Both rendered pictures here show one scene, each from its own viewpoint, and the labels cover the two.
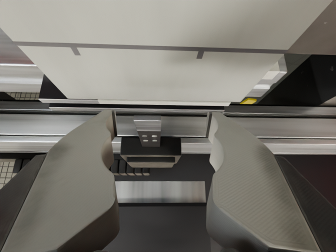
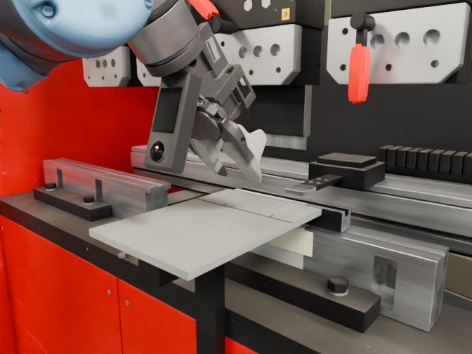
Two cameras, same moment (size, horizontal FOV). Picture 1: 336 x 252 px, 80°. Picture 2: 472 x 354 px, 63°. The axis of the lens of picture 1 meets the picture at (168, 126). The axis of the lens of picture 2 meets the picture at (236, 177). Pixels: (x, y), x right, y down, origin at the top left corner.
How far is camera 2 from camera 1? 0.46 m
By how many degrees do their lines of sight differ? 37
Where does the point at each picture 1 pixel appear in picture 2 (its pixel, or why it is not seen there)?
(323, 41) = not seen: hidden behind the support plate
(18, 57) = (348, 245)
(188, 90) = (246, 197)
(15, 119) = not seen: outside the picture
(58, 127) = (457, 217)
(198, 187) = not seen: hidden behind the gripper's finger
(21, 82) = (372, 235)
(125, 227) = (289, 122)
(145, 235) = (279, 117)
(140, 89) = (270, 202)
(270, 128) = (241, 178)
